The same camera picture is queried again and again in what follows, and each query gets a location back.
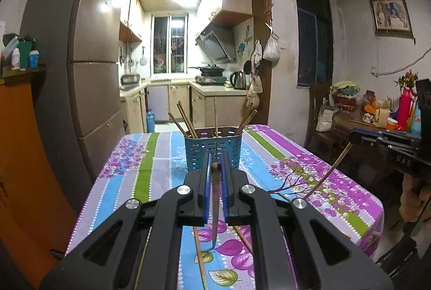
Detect white hanging plastic bag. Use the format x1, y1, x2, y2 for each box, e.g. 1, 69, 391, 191
263, 32, 281, 62

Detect kitchen counter cabinets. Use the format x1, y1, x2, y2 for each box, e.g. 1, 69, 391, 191
119, 81, 250, 134

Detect silver countertop appliance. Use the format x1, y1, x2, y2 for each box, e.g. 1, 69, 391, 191
120, 73, 141, 86

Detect orange wooden cabinet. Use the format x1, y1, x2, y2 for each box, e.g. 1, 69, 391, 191
0, 66, 79, 287

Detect wooden wall cabinet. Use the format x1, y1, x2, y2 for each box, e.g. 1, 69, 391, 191
119, 0, 145, 43
197, 0, 253, 30

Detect red thermos flask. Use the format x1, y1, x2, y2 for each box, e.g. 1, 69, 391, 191
397, 88, 418, 131

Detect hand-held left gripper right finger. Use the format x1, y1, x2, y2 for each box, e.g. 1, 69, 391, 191
218, 153, 394, 290

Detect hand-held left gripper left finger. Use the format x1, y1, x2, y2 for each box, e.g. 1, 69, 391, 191
39, 153, 212, 290

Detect bunch of flowers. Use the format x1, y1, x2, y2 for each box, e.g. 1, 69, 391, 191
394, 71, 418, 89

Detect black wok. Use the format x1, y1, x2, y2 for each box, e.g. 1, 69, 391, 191
190, 64, 225, 74

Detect steel electric kettle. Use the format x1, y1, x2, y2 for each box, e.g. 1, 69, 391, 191
230, 71, 247, 90

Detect round wooden side table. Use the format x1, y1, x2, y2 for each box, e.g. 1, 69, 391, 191
332, 110, 415, 176

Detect kitchen window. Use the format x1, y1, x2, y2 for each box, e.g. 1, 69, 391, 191
151, 16, 187, 75

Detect floral striped tablecloth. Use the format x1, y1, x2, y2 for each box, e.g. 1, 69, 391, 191
65, 123, 385, 290

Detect dark wooden chair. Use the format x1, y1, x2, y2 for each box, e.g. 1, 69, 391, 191
307, 83, 337, 158

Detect basket of greens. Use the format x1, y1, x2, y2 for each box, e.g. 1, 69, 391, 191
330, 81, 361, 107

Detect blue water bottle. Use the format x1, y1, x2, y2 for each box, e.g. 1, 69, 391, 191
145, 108, 156, 133

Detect hanging cloth bags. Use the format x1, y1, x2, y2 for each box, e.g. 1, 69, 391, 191
244, 39, 263, 109

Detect dark curtained window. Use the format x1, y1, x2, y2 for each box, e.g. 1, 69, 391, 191
296, 0, 334, 88

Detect framed wall picture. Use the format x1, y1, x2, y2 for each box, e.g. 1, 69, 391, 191
369, 0, 413, 38

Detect gas stove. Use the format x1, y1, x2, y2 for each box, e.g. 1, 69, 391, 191
196, 73, 227, 85

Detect orange filled glass jar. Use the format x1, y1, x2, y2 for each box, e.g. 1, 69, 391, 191
362, 90, 378, 116

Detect steel range hood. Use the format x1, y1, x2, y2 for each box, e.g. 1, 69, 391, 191
196, 22, 236, 62

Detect curved wooden chopstick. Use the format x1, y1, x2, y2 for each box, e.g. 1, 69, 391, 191
304, 141, 353, 200

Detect person's right hand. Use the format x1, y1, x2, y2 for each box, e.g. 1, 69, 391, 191
399, 172, 431, 223

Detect white wall cable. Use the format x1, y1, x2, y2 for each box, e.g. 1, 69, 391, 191
372, 44, 431, 77

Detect blue slotted utensil holder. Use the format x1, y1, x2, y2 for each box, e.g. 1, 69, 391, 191
183, 128, 244, 172

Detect set of wooden chopsticks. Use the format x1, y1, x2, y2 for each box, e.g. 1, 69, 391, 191
168, 96, 258, 139

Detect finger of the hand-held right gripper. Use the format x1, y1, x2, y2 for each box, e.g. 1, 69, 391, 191
348, 137, 381, 148
350, 128, 384, 139

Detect white sack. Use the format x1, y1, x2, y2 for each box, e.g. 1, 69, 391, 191
315, 102, 337, 132

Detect brown refrigerator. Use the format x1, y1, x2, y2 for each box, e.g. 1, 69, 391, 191
20, 0, 127, 176

